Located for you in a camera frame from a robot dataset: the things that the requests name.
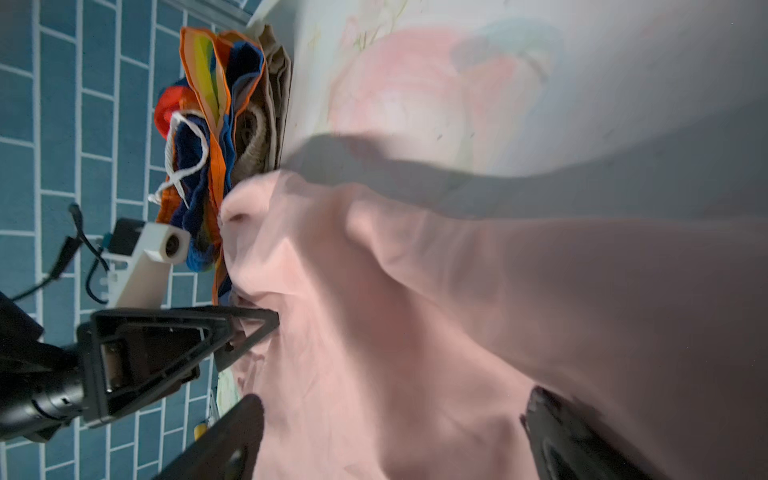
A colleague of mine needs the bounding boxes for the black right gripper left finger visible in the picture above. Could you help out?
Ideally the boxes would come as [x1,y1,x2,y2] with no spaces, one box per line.
[155,394,265,480]

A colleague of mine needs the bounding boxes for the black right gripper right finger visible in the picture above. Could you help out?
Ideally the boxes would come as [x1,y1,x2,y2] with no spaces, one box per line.
[520,387,648,480]

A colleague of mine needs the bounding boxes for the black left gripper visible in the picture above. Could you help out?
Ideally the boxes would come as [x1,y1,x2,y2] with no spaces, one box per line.
[1,296,279,443]

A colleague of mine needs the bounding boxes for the pink cloth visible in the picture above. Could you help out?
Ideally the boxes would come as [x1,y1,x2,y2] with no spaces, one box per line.
[220,172,767,479]

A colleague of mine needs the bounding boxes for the colourful striped shorts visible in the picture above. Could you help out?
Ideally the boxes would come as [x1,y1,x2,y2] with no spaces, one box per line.
[148,27,267,303]

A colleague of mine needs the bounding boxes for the beige drawstring shorts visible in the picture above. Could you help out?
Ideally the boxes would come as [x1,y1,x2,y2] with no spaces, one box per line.
[230,24,292,186]

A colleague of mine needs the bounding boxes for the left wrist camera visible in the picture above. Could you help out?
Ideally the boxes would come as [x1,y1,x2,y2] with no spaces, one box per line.
[104,218,191,309]

